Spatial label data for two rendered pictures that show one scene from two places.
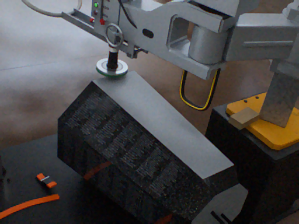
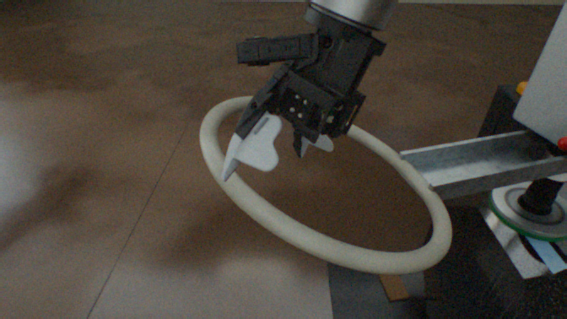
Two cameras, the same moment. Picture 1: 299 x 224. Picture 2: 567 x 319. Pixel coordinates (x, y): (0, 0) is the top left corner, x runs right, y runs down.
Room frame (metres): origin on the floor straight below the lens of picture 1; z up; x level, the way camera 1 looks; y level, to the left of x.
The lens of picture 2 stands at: (2.53, 1.31, 1.61)
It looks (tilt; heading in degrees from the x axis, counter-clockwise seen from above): 38 degrees down; 310
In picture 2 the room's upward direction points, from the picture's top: straight up
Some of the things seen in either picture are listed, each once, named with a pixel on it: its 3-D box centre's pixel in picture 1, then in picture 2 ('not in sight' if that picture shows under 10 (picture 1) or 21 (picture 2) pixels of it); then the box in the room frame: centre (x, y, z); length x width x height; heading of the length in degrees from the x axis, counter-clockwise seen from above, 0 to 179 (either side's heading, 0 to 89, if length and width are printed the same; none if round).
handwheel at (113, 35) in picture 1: (118, 34); not in sight; (2.27, 0.27, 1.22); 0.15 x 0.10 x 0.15; 57
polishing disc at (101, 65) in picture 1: (112, 66); (532, 207); (2.44, 0.30, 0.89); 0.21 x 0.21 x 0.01
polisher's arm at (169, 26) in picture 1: (166, 30); not in sight; (2.21, -0.02, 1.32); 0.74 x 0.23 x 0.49; 57
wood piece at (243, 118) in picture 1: (244, 118); not in sight; (2.22, -0.61, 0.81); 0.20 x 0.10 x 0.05; 138
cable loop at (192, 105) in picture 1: (197, 85); not in sight; (2.07, -0.25, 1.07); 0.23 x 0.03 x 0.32; 57
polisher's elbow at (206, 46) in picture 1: (208, 40); not in sight; (2.08, -0.25, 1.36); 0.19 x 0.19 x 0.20
